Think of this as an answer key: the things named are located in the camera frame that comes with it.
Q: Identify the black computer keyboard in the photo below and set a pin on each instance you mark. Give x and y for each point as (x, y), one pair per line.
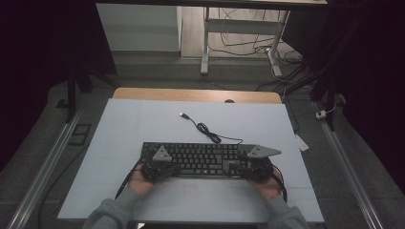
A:
(203, 159)

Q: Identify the black metal stand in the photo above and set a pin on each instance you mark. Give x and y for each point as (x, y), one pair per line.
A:
(329, 92)
(71, 95)

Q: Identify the small white adapter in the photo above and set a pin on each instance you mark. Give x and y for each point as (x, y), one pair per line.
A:
(321, 114)

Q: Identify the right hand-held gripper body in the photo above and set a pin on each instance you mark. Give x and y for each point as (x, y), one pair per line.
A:
(258, 167)

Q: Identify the white cabinet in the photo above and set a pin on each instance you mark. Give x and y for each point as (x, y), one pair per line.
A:
(137, 28)

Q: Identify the white board sheet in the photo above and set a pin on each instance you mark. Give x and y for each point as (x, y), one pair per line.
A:
(133, 127)

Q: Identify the aluminium rail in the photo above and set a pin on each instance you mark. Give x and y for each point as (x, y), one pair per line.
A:
(44, 171)
(353, 171)

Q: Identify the black floor plate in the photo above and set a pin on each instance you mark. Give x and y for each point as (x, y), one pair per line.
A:
(79, 134)

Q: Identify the white paper tag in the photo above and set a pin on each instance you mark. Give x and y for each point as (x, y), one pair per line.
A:
(302, 143)

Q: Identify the person's right hand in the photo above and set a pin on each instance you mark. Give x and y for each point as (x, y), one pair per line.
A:
(266, 189)

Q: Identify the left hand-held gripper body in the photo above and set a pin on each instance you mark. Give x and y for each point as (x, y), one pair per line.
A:
(160, 165)

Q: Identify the person's left hand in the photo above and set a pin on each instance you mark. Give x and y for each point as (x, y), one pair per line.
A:
(140, 186)

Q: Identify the white desk frame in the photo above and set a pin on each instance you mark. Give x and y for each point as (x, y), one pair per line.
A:
(242, 27)

